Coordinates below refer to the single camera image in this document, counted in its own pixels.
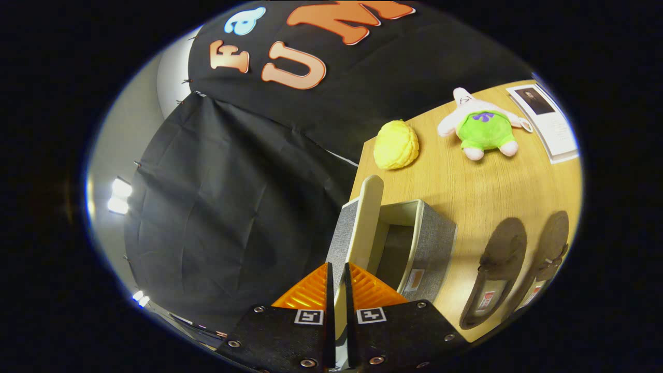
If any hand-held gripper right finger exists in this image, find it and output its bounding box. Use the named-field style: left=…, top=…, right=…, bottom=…
left=343, top=262, right=470, bottom=372

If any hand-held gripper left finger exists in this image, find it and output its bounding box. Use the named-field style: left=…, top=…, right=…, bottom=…
left=215, top=262, right=336, bottom=372

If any grey fabric storage box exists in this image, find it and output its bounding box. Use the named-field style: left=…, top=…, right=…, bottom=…
left=326, top=175, right=458, bottom=371

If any brown fuzzy shoe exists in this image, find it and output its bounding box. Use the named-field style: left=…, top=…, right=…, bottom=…
left=510, top=210, right=570, bottom=311
left=458, top=218, right=528, bottom=331

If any yellow plush lemon toy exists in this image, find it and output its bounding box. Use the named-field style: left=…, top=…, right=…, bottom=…
left=373, top=120, right=420, bottom=170

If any pink and green plush toy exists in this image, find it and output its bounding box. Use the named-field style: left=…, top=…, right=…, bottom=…
left=437, top=87, right=534, bottom=161

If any ceiling light panel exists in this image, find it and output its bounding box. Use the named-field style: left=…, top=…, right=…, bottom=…
left=106, top=176, right=134, bottom=216

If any white book with portrait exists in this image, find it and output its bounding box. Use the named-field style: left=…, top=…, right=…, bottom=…
left=505, top=83, right=580, bottom=165

